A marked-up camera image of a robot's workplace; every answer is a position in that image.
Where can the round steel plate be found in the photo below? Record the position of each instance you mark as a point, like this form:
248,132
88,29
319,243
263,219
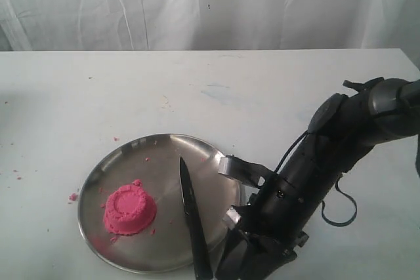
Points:
154,160

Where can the black kitchen knife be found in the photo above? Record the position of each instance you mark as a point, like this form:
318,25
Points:
200,253

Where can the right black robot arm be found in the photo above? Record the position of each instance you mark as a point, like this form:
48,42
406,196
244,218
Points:
381,110

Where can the pink sand crumb lump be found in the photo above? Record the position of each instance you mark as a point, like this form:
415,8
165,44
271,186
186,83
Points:
73,197

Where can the pink sand mound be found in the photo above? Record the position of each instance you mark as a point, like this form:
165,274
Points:
129,210

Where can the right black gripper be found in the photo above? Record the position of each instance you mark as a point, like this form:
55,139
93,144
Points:
282,207

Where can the white backdrop curtain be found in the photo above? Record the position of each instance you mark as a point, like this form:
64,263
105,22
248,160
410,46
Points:
209,24

